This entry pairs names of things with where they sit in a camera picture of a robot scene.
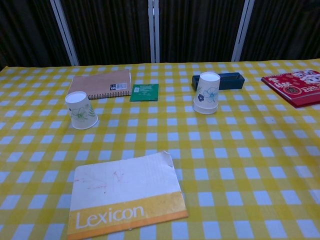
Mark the paper cup blue flower print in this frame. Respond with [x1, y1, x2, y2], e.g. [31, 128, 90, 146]
[194, 71, 221, 109]

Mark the paper cup green flower print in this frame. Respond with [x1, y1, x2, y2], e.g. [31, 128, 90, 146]
[64, 91, 100, 130]

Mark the green foil packet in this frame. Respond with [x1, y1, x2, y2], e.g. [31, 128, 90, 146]
[129, 83, 160, 103]

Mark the brown spiral notebook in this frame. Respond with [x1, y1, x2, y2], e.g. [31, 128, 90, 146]
[66, 69, 133, 100]

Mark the white yellow Lexicon booklet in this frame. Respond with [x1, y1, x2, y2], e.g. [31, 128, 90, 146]
[66, 150, 189, 240]

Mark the yellow white checked tablecloth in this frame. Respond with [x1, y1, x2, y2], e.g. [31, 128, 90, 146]
[0, 59, 320, 240]

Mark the dark blue rectangular box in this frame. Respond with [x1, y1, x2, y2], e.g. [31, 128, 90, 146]
[191, 72, 246, 91]

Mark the dark ribbed partition panel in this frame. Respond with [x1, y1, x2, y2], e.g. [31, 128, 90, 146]
[239, 0, 320, 62]
[0, 0, 70, 70]
[158, 0, 245, 63]
[61, 0, 153, 66]

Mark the red desk calendar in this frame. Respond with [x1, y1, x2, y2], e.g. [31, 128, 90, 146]
[260, 69, 320, 109]

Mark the white partition post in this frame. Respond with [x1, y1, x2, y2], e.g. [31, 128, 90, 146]
[147, 0, 161, 64]
[231, 0, 256, 62]
[49, 0, 80, 67]

